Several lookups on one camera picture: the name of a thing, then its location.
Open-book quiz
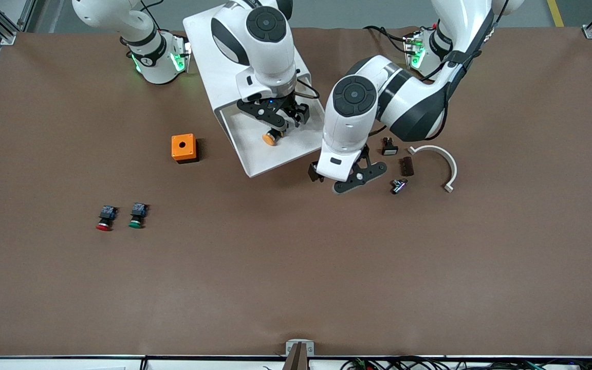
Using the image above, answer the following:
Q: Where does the black cable bundle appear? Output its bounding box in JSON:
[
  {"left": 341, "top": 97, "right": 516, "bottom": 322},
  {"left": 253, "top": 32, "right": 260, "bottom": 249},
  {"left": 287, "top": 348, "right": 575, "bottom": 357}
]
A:
[{"left": 340, "top": 356, "right": 592, "bottom": 370}]

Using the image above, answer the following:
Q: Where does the white plastic drawer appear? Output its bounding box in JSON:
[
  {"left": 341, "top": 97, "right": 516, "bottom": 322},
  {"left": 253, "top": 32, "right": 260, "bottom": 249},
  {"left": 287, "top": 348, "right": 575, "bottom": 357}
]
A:
[{"left": 220, "top": 77, "right": 336, "bottom": 178}]

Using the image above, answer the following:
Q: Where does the white drawer cabinet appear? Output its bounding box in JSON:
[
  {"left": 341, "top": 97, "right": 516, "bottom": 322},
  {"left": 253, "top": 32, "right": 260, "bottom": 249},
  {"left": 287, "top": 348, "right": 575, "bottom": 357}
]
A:
[{"left": 182, "top": 0, "right": 312, "bottom": 129}]

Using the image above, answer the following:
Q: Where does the green push button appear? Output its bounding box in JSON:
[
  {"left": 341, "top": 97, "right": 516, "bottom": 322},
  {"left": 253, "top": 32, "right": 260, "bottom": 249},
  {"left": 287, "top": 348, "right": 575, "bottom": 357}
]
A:
[{"left": 128, "top": 203, "right": 149, "bottom": 229}]

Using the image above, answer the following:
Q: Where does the black left arm base cable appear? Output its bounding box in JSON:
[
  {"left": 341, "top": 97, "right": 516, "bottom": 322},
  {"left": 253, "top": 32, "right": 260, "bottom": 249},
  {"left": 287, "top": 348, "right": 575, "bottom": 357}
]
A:
[{"left": 363, "top": 26, "right": 415, "bottom": 54}]

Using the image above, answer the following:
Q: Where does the brown table cover sheet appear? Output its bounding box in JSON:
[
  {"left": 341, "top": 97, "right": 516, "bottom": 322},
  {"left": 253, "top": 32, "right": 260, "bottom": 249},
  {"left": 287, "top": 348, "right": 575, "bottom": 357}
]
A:
[{"left": 0, "top": 26, "right": 592, "bottom": 358}]

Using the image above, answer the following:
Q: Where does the orange box with hole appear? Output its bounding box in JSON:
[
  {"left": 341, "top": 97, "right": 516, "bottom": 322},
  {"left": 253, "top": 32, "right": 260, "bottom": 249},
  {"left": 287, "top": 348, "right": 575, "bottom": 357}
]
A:
[{"left": 171, "top": 134, "right": 199, "bottom": 164}]

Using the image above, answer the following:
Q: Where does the white table edge rail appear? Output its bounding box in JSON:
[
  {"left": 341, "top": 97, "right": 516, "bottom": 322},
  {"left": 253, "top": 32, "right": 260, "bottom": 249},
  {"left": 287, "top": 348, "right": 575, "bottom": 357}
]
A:
[{"left": 0, "top": 355, "right": 592, "bottom": 370}]

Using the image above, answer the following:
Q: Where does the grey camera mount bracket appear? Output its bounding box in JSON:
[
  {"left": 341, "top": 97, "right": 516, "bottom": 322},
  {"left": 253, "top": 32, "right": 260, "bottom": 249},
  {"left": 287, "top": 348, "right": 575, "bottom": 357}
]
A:
[{"left": 285, "top": 339, "right": 315, "bottom": 370}]

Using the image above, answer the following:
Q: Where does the black right arm base cable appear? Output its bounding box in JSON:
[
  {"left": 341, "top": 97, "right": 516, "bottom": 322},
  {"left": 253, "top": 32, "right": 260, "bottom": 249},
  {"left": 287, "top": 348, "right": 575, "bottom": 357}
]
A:
[{"left": 139, "top": 0, "right": 173, "bottom": 32}]

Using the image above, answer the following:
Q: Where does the red push button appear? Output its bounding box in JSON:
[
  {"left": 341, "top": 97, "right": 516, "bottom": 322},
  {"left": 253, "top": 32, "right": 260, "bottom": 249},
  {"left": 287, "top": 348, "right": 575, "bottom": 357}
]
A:
[{"left": 96, "top": 206, "right": 118, "bottom": 232}]

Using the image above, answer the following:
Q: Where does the black arm base cable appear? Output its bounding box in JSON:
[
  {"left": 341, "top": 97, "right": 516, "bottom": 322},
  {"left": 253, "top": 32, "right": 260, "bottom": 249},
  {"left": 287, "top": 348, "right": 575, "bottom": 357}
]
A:
[
  {"left": 363, "top": 26, "right": 415, "bottom": 54},
  {"left": 139, "top": 0, "right": 173, "bottom": 32}
]

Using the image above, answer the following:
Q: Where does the white curved bracket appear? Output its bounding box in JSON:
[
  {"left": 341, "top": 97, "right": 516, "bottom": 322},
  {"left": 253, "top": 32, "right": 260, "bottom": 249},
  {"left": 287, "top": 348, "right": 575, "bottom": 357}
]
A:
[{"left": 408, "top": 145, "right": 458, "bottom": 193}]

